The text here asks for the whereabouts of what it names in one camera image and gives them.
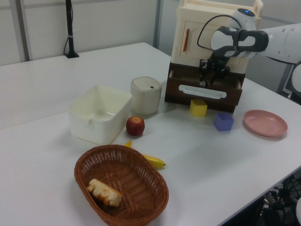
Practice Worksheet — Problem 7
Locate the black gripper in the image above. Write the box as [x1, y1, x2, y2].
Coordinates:
[199, 54, 231, 85]

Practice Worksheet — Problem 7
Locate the black and white panda toy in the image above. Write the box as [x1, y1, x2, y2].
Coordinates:
[199, 79, 214, 89]

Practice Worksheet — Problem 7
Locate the wooden drawer with brown front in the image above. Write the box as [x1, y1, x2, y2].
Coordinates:
[164, 68, 243, 113]

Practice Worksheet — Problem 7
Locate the yellow cube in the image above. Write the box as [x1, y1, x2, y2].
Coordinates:
[190, 98, 208, 117]

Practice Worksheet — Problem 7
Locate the cream plastic cabinet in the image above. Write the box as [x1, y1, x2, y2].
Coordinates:
[168, 0, 264, 112]

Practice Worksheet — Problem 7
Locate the purple cube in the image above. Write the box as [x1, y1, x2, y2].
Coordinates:
[213, 112, 235, 132]

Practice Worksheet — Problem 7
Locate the small lidded trash can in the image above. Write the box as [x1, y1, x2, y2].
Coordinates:
[130, 76, 163, 115]

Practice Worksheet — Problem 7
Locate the pink plate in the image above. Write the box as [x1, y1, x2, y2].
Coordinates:
[243, 109, 288, 137]

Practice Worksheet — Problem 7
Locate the red apple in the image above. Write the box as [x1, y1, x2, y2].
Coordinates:
[126, 115, 145, 137]

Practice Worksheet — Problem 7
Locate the yellow banana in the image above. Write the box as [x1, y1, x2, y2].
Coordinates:
[124, 140, 166, 170]

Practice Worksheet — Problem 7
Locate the brown wicker basket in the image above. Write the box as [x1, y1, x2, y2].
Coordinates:
[74, 144, 170, 226]

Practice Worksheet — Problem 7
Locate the cream plastic box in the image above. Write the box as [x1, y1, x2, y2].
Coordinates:
[67, 85, 133, 145]

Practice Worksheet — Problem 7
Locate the dark equipment beside table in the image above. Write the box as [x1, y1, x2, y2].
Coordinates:
[257, 173, 301, 226]

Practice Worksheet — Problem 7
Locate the black pole with base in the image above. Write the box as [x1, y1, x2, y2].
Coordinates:
[64, 0, 80, 59]

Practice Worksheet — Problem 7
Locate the toasted bread piece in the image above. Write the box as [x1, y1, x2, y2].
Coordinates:
[87, 178, 123, 208]

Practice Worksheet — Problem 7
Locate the white drawer handle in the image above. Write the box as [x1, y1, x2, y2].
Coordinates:
[178, 84, 228, 99]

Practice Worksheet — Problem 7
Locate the copper cabinet door handle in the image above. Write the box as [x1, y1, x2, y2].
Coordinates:
[182, 28, 190, 53]

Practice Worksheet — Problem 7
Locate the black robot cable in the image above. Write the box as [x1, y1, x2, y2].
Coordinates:
[197, 15, 243, 50]

